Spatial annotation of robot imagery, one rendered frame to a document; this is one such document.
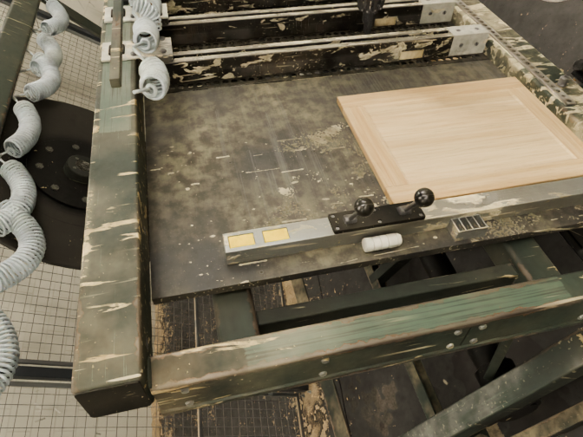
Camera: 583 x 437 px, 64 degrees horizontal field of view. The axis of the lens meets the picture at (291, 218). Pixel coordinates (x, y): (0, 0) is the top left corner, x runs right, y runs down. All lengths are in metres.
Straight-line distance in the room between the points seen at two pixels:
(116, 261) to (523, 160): 0.97
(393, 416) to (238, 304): 1.99
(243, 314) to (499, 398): 0.86
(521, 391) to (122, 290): 1.10
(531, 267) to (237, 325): 0.63
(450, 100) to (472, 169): 0.30
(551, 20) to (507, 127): 1.54
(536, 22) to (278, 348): 2.45
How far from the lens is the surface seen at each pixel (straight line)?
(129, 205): 0.95
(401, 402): 2.78
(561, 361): 1.45
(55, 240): 1.53
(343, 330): 0.81
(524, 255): 1.13
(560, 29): 2.82
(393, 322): 0.83
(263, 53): 1.45
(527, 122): 1.43
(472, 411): 1.57
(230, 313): 0.92
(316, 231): 0.94
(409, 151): 1.21
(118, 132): 1.14
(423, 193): 0.89
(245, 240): 0.93
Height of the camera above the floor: 2.10
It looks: 33 degrees down
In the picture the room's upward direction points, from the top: 73 degrees counter-clockwise
